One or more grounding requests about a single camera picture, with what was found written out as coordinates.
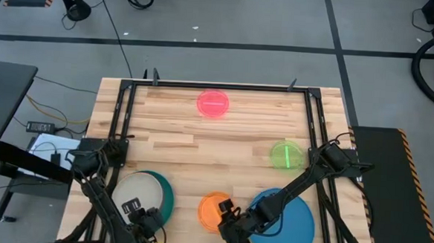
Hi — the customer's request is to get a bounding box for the black aluminium table frame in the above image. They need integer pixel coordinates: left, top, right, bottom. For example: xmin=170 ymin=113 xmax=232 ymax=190
xmin=59 ymin=74 xmax=381 ymax=243

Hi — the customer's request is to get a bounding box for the thick black hose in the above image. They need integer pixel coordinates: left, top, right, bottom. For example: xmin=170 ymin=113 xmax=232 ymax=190
xmin=408 ymin=27 xmax=434 ymax=116

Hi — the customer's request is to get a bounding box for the small translucent green plate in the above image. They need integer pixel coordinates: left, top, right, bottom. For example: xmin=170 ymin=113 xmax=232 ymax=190
xmin=269 ymin=139 xmax=308 ymax=174

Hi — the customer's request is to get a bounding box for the large blue plastic plate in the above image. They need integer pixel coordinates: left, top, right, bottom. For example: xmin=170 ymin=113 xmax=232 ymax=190
xmin=247 ymin=186 xmax=317 ymax=243

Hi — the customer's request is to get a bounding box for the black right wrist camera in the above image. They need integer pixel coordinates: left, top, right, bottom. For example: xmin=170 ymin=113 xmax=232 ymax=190
xmin=218 ymin=198 xmax=235 ymax=214

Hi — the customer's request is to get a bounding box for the small translucent pink plate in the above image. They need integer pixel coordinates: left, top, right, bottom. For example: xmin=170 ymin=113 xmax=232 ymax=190
xmin=195 ymin=88 xmax=231 ymax=120

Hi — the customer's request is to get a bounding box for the beige plastic plate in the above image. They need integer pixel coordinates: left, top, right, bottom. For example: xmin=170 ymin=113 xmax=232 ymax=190
xmin=110 ymin=170 xmax=166 ymax=224

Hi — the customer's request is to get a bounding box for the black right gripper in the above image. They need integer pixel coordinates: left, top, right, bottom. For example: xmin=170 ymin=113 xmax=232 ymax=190
xmin=216 ymin=198 xmax=269 ymax=243

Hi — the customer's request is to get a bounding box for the large dark green plate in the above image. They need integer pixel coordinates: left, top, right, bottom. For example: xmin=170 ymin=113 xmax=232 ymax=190
xmin=135 ymin=169 xmax=177 ymax=227

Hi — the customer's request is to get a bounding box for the black desk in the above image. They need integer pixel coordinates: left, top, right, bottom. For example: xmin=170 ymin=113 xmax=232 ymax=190
xmin=0 ymin=59 xmax=82 ymax=229

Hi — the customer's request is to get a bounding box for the black stand base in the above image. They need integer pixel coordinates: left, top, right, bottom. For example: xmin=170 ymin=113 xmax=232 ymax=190
xmin=49 ymin=0 xmax=93 ymax=23

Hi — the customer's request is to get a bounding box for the long black floor cable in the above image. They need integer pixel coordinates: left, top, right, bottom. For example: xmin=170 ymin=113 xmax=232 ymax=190
xmin=90 ymin=0 xmax=137 ymax=79

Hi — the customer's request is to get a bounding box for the small translucent orange plate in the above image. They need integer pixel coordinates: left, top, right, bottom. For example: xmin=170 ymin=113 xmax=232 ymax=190
xmin=196 ymin=189 xmax=233 ymax=235

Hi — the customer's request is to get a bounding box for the thin grey floor cable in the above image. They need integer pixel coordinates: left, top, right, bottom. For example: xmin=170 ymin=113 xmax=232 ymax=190
xmin=33 ymin=75 xmax=100 ymax=95

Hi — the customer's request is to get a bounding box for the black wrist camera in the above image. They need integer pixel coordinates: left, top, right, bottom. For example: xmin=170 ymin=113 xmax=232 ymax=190
xmin=218 ymin=198 xmax=235 ymax=214
xmin=121 ymin=197 xmax=142 ymax=216

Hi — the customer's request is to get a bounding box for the large black hazard-striped platform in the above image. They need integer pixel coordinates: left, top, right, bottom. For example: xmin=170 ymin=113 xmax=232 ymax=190
xmin=343 ymin=125 xmax=434 ymax=243

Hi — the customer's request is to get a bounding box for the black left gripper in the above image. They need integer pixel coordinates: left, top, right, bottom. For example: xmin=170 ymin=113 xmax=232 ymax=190
xmin=127 ymin=204 xmax=167 ymax=241

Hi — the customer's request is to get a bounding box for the white paper sheet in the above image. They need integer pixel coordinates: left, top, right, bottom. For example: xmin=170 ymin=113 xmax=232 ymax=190
xmin=27 ymin=132 xmax=82 ymax=179

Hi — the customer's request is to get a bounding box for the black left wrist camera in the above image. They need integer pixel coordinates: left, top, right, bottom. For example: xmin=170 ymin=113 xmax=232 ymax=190
xmin=121 ymin=197 xmax=142 ymax=216

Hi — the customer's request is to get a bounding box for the black power adapter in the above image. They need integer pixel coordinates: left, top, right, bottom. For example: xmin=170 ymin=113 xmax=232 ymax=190
xmin=25 ymin=120 xmax=56 ymax=135

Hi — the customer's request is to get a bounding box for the yellow cable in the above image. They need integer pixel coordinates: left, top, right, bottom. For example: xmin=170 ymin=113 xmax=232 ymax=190
xmin=25 ymin=95 xmax=92 ymax=126

